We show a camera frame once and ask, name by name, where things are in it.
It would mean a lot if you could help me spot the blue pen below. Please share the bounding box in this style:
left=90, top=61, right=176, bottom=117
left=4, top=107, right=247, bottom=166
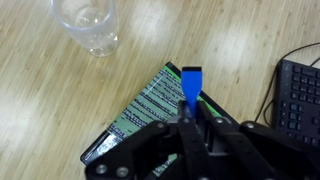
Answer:
left=180, top=65, right=203, bottom=118

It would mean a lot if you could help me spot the clear drinking glass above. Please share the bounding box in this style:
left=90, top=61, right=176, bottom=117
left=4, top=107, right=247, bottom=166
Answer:
left=49, top=0, right=120, bottom=58

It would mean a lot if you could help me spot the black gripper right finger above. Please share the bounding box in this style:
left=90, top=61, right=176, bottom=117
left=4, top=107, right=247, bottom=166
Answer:
left=198, top=101, right=320, bottom=180

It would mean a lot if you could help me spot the black keyboard cable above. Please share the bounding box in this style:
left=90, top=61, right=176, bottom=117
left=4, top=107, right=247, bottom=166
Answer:
left=254, top=41, right=320, bottom=124

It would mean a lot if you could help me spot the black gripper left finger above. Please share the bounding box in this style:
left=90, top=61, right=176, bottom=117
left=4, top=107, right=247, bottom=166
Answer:
left=84, top=100, right=213, bottom=180

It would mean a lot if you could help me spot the black keyboard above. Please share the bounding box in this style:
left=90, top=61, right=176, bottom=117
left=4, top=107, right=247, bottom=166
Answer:
left=271, top=59, right=320, bottom=148

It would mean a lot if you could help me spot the green book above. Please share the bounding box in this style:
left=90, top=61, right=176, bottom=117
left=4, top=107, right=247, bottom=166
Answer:
left=79, top=61, right=242, bottom=180

